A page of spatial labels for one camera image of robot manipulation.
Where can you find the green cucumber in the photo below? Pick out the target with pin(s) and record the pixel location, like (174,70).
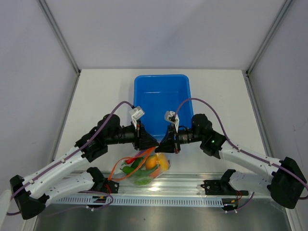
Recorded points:
(128,169)

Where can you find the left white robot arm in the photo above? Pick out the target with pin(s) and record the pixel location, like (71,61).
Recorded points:
(35,192)

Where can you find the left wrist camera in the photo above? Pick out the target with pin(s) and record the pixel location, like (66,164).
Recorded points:
(136,113)

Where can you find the white slotted cable duct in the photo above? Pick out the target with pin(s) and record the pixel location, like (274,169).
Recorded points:
(141,201)

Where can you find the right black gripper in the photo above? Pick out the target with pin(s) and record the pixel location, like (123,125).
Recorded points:
(168,144)

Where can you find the aluminium frame post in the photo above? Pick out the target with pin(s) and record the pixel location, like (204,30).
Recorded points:
(58,34)
(278,20)

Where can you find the green chili pepper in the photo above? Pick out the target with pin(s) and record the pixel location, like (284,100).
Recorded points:
(145,173)

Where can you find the blue plastic bin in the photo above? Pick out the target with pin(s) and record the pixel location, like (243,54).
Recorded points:
(156,94)

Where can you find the aluminium front rail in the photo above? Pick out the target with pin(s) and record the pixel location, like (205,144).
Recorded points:
(171,184)

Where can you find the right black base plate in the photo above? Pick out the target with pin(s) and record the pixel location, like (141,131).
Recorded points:
(218,187)

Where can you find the yellow orange mango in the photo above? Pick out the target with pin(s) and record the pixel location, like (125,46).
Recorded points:
(163,161)

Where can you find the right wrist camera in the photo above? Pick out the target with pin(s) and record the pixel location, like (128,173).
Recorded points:
(173,118)

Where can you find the left aluminium frame post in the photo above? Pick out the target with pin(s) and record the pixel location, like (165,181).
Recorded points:
(58,34)

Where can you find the red chili pepper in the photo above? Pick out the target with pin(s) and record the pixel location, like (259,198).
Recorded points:
(131,160)

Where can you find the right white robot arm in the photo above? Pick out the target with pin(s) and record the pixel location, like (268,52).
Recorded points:
(282,180)

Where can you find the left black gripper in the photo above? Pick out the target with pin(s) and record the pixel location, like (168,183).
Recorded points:
(142,139)

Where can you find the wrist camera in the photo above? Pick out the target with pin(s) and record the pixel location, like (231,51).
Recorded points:
(173,118)
(136,113)

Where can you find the clear orange zip bag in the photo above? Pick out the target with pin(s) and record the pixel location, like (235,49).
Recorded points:
(117,175)

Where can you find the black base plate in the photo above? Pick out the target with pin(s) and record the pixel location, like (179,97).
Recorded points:
(111,187)
(218,187)

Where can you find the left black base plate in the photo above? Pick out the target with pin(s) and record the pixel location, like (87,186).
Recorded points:
(111,187)

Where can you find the right aluminium frame post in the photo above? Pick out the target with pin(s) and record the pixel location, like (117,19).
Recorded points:
(278,20)

